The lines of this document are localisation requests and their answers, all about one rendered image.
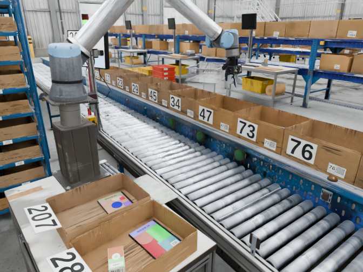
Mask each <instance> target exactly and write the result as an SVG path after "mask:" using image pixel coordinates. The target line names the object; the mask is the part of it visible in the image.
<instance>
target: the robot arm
mask: <svg viewBox="0 0 363 272"><path fill-rule="evenodd" d="M134 1H135V0H105V1H104V3H103V4H102V5H101V6H100V7H99V8H98V9H97V11H96V12H95V13H94V14H93V15H92V16H91V17H90V19H89V20H88V21H87V22H86V23H85V24H84V26H83V27H82V28H81V29H80V30H79V31H78V32H77V34H76V35H75V36H74V37H68V38H67V39H66V40H65V41H64V43H51V44H49V45H48V53H49V63H50V72H51V82H52V85H51V89H50V92H49V99H50V100H52V101H61V102H72V101H81V100H85V99H87V98H88V93H87V91H86V89H85V87H84V85H83V76H82V66H83V65H84V64H85V62H86V61H87V60H88V59H89V58H90V51H91V50H92V49H93V48H94V47H95V45H96V44H97V43H98V42H99V41H100V40H101V38H102V37H103V36H104V35H105V34H106V33H107V32H108V31H109V29H110V28H111V27H112V26H113V25H114V23H115V22H116V21H117V20H118V19H119V18H120V16H121V15H122V14H123V13H124V12H125V11H126V10H127V9H128V7H129V6H130V5H131V4H132V3H133V2H134ZM165 1H166V2H167V3H169V5H171V6H172V7H173V8H174V9H176V10H177V11H178V12H179V13H180V14H181V15H183V16H184V17H185V18H186V19H187V20H188V21H190V22H191V23H192V24H193V25H194V26H196V27H197V28H198V29H199V30H200V31H201V32H203V33H204V34H205V35H206V38H205V41H206V46H207V48H210V49H211V48H222V49H225V56H226V57H227V59H230V60H229V61H228V62H227V63H225V64H224V65H223V66H222V69H223V70H225V80H226V83H227V86H228V88H230V84H232V82H233V80H232V79H231V74H232V75H233V79H234V85H235V87H237V83H238V82H240V78H238V74H240V73H242V65H238V59H239V57H238V55H239V40H238V36H239V35H238V30H236V29H230V30H224V29H222V28H221V27H219V26H218V25H217V24H216V23H215V22H214V21H213V20H212V19H211V18H210V17H208V16H207V15H206V14H205V13H203V12H202V11H201V10H200V9H199V8H198V7H197V6H196V5H195V4H193V3H192V2H191V1H190V0H165ZM240 68H241V71H240Z"/></svg>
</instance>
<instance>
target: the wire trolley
mask: <svg viewBox="0 0 363 272"><path fill-rule="evenodd" d="M207 58H213V57H206V58H205V61H206V59H207ZM214 59H227V58H214ZM205 61H204V62H201V63H198V64H195V65H197V68H195V65H191V66H188V67H186V82H187V85H188V81H191V82H199V83H203V90H204V83H213V84H214V93H219V94H220V92H215V87H216V83H218V82H219V81H221V80H223V79H224V78H225V74H224V70H222V67H220V68H218V69H216V62H205ZM202 63H208V65H209V63H210V69H206V66H205V67H204V68H205V69H202ZM211 63H215V68H211ZM199 64H201V68H198V65H199ZM222 64H225V63H222ZM192 66H193V68H190V67H192ZM189 69H193V70H192V74H189ZM195 69H196V76H195V77H194V73H195ZM198 69H200V74H199V75H197V74H198ZM201 70H202V73H201ZM203 70H205V73H203ZM206 70H207V73H206ZM208 70H210V73H208ZM211 70H212V73H211ZM214 70H217V74H216V73H213V72H214ZM218 70H219V74H218ZM220 70H222V71H221V74H220ZM190 73H191V72H190ZM189 75H192V77H191V78H190V79H189ZM206 75H207V76H206ZM213 75H214V76H213ZM198 77H199V78H201V81H200V79H199V78H198ZM205 77H206V78H205ZM211 77H213V78H215V79H216V80H217V82H215V80H214V79H213V78H211ZM219 77H220V78H219ZM207 78H208V79H209V80H210V82H209V81H208V80H207ZM221 78H222V79H221ZM194 80H196V81H194ZM202 80H203V81H202ZM227 89H228V86H227ZM227 89H226V93H223V94H225V95H226V96H227Z"/></svg>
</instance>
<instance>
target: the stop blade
mask: <svg viewBox="0 0 363 272"><path fill-rule="evenodd" d="M280 190H281V187H280V188H278V189H276V190H274V191H272V192H270V193H268V194H266V195H264V196H262V197H260V198H258V199H256V200H254V201H252V202H250V203H249V204H247V205H245V206H243V207H241V208H239V209H237V210H235V211H233V212H231V213H229V214H227V215H225V216H223V217H221V218H219V222H221V221H223V220H225V219H227V218H228V217H230V216H232V215H234V214H236V213H238V212H240V211H242V210H244V209H246V208H247V207H249V206H251V205H253V204H255V203H257V202H259V201H261V200H263V199H265V198H267V197H269V196H270V195H272V194H274V193H276V192H278V191H280Z"/></svg>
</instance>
